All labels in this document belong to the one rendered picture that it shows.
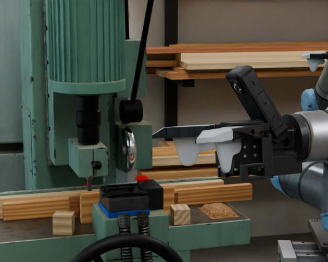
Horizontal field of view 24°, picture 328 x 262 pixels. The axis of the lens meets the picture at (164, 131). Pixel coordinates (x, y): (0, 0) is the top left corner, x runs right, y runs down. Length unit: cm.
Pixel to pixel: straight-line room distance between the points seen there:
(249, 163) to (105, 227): 59
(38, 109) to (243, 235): 61
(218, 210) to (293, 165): 72
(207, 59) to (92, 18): 208
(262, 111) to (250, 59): 273
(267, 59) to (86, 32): 222
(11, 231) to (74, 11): 51
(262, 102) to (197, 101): 316
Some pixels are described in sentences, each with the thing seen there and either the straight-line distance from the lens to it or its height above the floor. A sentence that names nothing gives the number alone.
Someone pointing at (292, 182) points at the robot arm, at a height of 112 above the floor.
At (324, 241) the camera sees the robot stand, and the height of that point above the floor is 82.
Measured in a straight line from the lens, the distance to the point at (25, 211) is 181.
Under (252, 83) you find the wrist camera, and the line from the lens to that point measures 106.
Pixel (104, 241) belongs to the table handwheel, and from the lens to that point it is 150.
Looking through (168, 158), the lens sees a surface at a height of 61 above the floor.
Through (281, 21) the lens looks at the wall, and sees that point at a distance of 434.
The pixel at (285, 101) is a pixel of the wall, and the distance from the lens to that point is 439.
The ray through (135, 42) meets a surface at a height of 129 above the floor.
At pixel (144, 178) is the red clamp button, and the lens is 166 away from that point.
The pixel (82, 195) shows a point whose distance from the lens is 174.
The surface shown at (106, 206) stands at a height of 98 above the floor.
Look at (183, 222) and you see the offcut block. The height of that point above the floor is 91.
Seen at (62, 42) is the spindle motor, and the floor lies 131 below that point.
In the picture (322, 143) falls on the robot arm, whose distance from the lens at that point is 111.
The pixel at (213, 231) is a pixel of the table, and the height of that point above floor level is 88.
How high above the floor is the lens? 143
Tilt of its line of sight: 11 degrees down
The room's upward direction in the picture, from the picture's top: straight up
